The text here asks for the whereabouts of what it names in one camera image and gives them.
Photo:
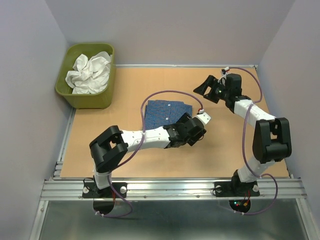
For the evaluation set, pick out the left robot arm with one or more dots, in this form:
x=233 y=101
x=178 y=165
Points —
x=108 y=149

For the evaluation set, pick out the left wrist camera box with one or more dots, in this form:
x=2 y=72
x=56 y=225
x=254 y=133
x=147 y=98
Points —
x=203 y=116

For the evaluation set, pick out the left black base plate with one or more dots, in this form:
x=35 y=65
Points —
x=91 y=191

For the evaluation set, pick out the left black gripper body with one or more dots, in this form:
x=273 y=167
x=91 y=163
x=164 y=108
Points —
x=192 y=140

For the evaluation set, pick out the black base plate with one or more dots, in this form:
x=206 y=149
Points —
x=223 y=189
x=91 y=191

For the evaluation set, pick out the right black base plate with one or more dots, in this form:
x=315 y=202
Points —
x=223 y=189

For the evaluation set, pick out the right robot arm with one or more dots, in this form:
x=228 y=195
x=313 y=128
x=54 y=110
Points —
x=271 y=140

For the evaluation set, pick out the blue checkered long sleeve shirt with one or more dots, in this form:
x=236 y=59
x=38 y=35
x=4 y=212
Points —
x=163 y=112

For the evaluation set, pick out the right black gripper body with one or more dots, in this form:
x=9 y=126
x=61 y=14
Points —
x=224 y=93

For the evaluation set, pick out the white crumpled shirt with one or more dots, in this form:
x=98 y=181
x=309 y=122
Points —
x=90 y=75

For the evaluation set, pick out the green plastic bin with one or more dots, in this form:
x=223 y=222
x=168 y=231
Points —
x=101 y=100

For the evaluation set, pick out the aluminium mounting rail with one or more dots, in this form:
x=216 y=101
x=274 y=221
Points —
x=173 y=208

